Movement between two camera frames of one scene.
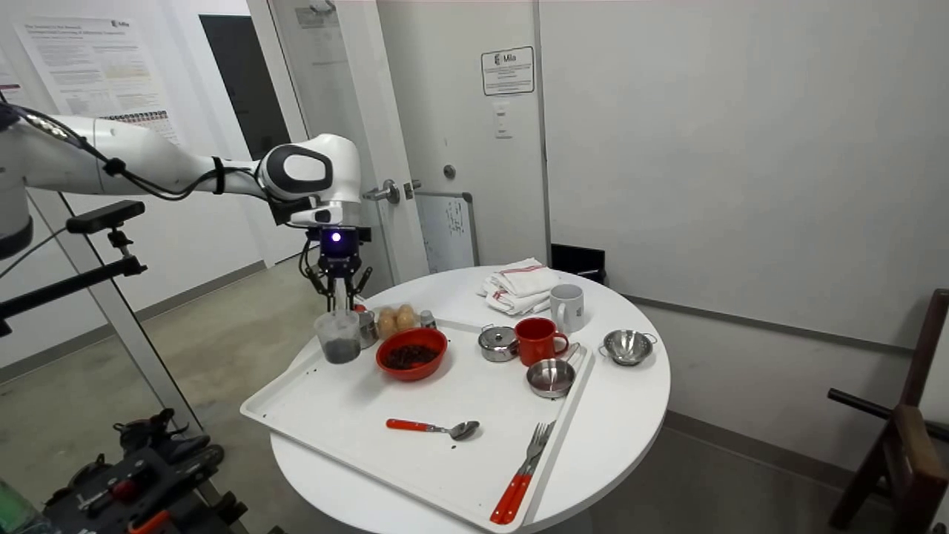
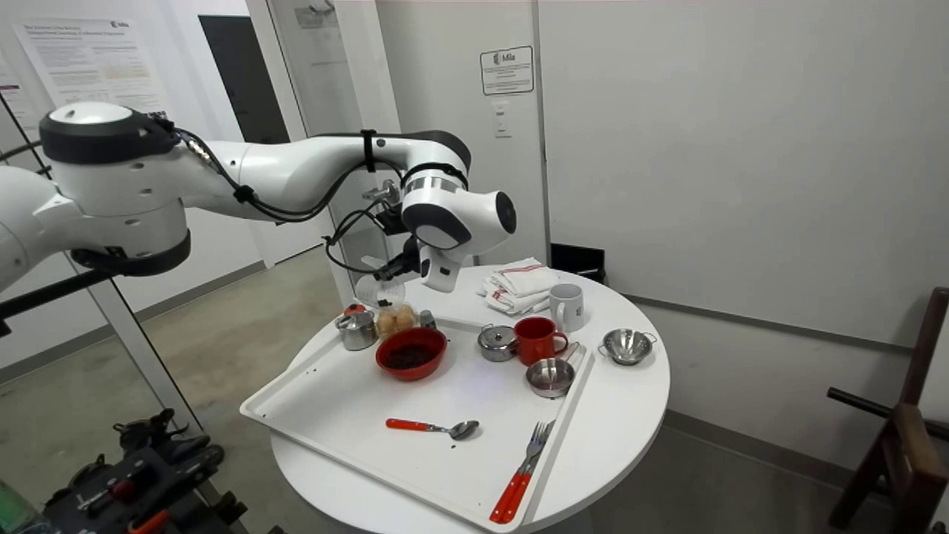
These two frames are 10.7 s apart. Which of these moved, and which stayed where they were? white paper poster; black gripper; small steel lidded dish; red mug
Moved: black gripper
Stayed: small steel lidded dish; white paper poster; red mug
